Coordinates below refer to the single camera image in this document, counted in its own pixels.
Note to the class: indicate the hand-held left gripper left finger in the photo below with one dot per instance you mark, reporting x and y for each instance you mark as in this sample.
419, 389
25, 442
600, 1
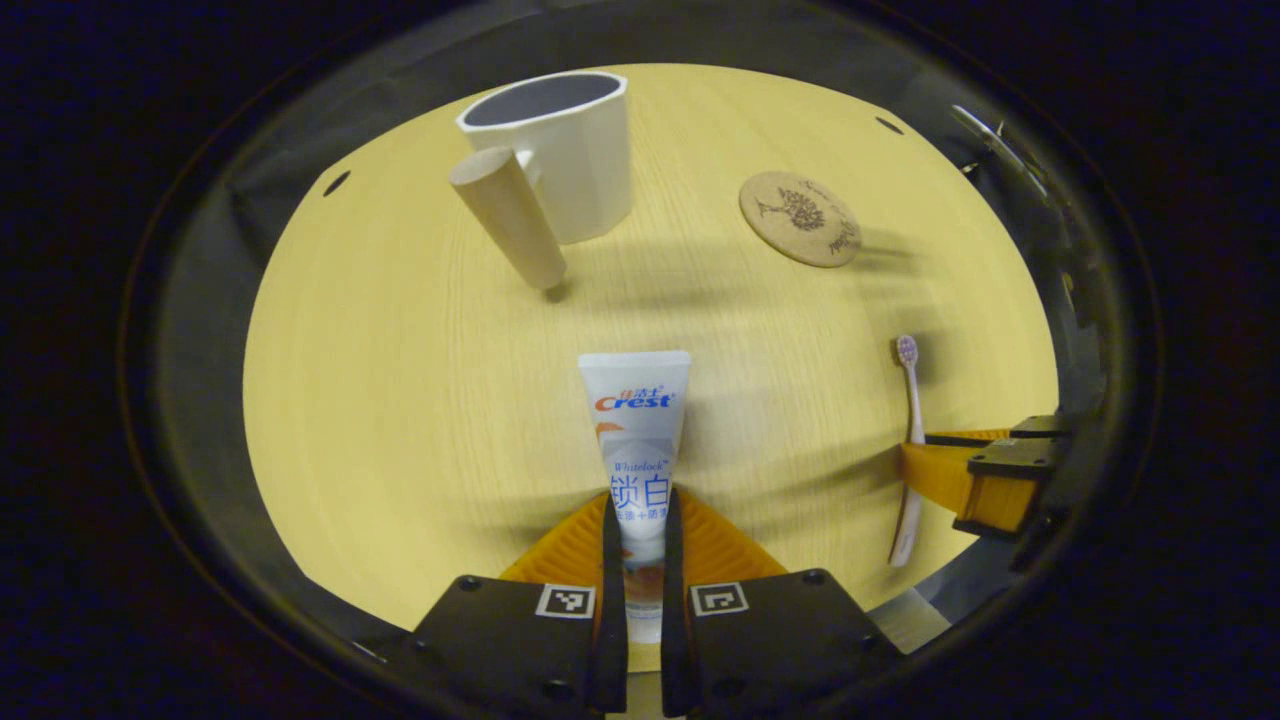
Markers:
614, 620

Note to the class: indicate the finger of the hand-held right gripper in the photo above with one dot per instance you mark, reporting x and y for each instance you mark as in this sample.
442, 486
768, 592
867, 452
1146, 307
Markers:
1040, 427
1000, 490

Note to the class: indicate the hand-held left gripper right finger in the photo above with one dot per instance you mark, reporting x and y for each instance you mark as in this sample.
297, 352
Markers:
673, 620

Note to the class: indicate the pale pink toothbrush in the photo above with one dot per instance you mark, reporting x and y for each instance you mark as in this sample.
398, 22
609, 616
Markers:
913, 400

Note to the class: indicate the white toothpaste tube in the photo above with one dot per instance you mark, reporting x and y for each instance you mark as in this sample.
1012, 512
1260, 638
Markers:
635, 430

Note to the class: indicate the round cork coaster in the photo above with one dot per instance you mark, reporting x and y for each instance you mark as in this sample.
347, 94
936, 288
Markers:
800, 218

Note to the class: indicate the light wooden desktop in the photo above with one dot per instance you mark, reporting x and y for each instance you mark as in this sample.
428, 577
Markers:
400, 400

